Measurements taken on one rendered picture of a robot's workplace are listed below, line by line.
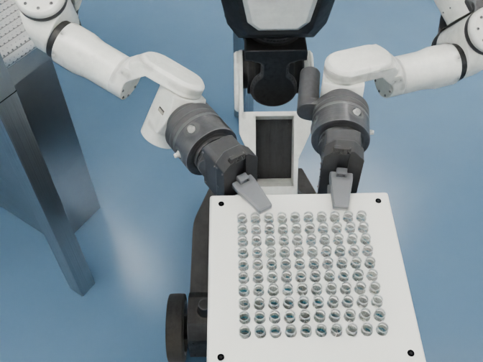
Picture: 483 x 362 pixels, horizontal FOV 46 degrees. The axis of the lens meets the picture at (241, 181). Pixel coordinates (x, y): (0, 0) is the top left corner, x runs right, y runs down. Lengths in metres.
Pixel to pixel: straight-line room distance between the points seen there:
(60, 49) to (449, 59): 0.63
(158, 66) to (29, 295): 1.27
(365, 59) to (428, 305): 1.19
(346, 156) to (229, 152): 0.16
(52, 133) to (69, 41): 0.86
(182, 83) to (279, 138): 0.46
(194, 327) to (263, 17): 0.89
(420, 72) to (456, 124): 1.55
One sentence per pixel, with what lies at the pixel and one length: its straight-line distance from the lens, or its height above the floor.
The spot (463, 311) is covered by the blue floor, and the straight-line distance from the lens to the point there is 2.00.
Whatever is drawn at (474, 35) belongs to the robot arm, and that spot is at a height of 1.11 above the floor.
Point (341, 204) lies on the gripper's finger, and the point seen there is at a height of 1.08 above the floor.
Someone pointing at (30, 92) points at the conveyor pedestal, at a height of 0.64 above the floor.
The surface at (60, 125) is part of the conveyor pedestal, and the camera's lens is 1.79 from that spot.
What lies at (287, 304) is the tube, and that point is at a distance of 0.71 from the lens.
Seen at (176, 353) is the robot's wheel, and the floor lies 0.14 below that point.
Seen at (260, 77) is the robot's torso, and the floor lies 0.88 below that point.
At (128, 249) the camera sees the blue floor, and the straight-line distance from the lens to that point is 2.02.
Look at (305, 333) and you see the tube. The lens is 0.67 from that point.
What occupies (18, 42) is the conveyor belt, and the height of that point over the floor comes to 0.88.
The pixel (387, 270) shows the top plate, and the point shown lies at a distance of 0.73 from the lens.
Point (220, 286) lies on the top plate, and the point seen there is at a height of 1.06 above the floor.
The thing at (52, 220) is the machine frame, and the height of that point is 0.42.
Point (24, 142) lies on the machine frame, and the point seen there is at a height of 0.71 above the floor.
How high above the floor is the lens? 1.68
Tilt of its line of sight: 51 degrees down
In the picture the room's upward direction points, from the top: straight up
